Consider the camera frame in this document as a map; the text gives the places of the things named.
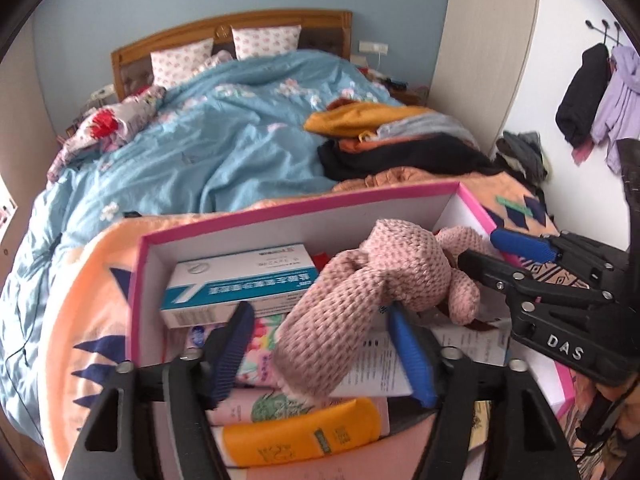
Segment blue floral duvet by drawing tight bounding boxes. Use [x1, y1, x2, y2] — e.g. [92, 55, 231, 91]
[0, 50, 406, 413]

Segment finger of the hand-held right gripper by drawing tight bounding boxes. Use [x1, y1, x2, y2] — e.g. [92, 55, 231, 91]
[490, 227, 628, 291]
[457, 249, 616, 311]

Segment purple hanging garment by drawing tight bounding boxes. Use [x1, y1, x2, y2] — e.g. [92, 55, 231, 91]
[590, 46, 640, 173]

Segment pile of grey clothes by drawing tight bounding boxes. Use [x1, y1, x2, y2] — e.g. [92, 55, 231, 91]
[495, 131, 551, 186]

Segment wooden headboard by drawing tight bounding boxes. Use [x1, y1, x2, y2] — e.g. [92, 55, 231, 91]
[111, 9, 353, 103]

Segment black wall coat hooks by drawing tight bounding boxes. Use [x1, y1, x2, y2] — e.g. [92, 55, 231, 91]
[585, 19, 623, 48]

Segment orange patterned blanket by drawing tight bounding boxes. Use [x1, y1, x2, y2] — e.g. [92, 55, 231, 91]
[37, 167, 640, 480]

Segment black hanging garment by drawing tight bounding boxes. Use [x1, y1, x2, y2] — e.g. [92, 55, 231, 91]
[555, 42, 613, 150]

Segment pink cosmetic tube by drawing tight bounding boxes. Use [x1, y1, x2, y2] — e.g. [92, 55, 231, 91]
[207, 385, 341, 426]

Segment grey garment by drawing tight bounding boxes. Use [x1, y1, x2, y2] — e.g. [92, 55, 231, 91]
[375, 112, 481, 153]

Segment red and white floral cloth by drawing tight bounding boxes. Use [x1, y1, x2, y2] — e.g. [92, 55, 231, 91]
[47, 85, 168, 183]

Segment orange garment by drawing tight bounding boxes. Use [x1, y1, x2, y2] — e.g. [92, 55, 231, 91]
[340, 137, 381, 153]

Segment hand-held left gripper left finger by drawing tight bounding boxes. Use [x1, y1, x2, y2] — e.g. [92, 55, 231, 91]
[62, 301, 257, 480]

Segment cluttered bedside table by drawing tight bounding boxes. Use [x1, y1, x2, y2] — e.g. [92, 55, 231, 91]
[65, 82, 118, 136]

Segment blue and white medicine box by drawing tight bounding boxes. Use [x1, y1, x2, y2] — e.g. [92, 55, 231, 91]
[159, 243, 321, 331]

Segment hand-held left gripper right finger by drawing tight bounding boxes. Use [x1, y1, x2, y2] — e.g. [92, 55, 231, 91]
[386, 304, 576, 480]

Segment mustard yellow garment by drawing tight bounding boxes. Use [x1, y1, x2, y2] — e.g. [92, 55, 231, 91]
[305, 101, 431, 141]

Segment pink cardboard box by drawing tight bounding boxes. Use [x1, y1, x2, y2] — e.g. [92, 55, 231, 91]
[127, 180, 576, 421]

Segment floral tissue pack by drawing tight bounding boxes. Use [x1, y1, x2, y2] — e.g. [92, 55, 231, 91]
[185, 310, 291, 388]

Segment white printed leaflet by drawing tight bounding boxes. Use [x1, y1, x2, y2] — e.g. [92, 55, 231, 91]
[330, 320, 511, 398]

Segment pink knitted plush toy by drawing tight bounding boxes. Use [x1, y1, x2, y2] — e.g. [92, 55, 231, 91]
[276, 219, 493, 401]

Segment white pillow with pink print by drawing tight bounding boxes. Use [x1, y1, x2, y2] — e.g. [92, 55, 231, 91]
[151, 39, 216, 88]
[231, 25, 302, 61]

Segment orange sunscreen tube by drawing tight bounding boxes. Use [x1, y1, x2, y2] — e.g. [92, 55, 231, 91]
[221, 397, 383, 468]

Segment wooden nightstand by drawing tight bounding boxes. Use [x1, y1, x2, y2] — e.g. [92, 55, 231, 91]
[385, 77, 431, 106]

